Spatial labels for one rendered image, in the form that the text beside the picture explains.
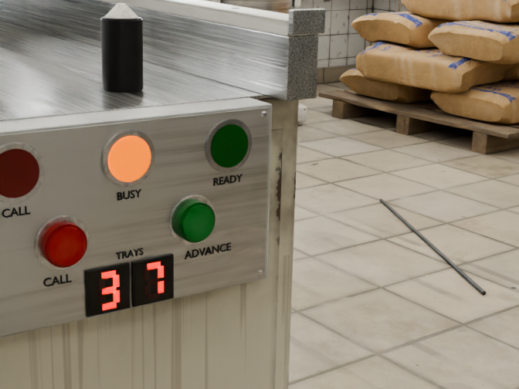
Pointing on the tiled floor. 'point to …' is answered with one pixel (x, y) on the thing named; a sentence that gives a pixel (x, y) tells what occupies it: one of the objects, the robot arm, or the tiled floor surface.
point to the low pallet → (425, 120)
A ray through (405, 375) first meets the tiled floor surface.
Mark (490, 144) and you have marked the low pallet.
